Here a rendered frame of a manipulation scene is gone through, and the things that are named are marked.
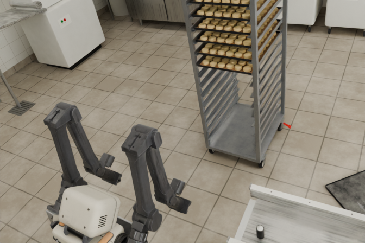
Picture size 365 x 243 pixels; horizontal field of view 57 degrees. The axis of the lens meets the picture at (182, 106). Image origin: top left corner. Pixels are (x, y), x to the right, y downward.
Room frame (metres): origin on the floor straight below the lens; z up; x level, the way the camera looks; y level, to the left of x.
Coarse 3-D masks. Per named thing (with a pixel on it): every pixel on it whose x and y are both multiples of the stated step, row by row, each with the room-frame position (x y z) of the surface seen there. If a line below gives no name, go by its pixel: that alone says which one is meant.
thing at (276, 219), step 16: (256, 208) 0.91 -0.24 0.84; (272, 208) 0.90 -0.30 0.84; (288, 208) 0.88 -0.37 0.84; (256, 224) 0.83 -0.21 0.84; (272, 224) 0.82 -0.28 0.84; (288, 224) 0.80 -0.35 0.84; (304, 224) 0.79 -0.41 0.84; (320, 224) 0.77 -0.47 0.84; (336, 224) 0.76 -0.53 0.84; (256, 240) 0.76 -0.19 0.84; (272, 240) 0.75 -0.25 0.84; (288, 240) 0.73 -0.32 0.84; (304, 240) 0.72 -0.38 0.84; (320, 240) 0.71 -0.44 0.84; (336, 240) 0.69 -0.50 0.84; (352, 240) 0.68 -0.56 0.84
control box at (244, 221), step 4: (252, 200) 0.96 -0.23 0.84; (248, 204) 0.94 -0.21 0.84; (252, 204) 0.94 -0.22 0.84; (248, 208) 0.92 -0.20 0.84; (252, 208) 0.92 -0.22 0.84; (244, 212) 0.91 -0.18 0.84; (248, 212) 0.90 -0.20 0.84; (244, 216) 0.88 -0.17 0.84; (248, 216) 0.88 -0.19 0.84; (244, 220) 0.87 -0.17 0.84; (248, 220) 0.86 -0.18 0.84; (240, 224) 0.85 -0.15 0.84; (244, 224) 0.85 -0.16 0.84; (240, 228) 0.83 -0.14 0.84; (244, 228) 0.83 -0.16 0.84; (236, 232) 0.82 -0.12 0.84; (240, 232) 0.81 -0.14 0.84; (236, 236) 0.80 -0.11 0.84; (240, 236) 0.79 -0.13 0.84; (240, 240) 0.78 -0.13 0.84
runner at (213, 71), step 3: (213, 69) 2.25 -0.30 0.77; (216, 69) 2.25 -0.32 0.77; (210, 72) 2.21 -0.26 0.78; (213, 72) 2.22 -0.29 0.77; (207, 75) 2.17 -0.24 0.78; (210, 75) 2.18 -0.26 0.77; (204, 78) 2.13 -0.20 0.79; (207, 78) 2.15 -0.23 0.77; (210, 78) 2.15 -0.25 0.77; (201, 81) 2.09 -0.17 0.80; (204, 81) 2.12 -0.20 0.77; (207, 81) 2.11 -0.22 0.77; (201, 84) 2.08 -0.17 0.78; (204, 84) 2.08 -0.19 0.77; (201, 87) 2.05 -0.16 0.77
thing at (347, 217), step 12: (252, 192) 0.98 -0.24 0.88; (264, 192) 0.95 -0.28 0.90; (276, 192) 0.93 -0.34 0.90; (288, 204) 0.88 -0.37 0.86; (300, 204) 0.86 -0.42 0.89; (312, 204) 0.83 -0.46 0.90; (324, 204) 0.82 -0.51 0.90; (324, 216) 0.80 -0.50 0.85; (336, 216) 0.77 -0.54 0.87; (348, 216) 0.75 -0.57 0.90; (360, 216) 0.74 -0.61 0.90
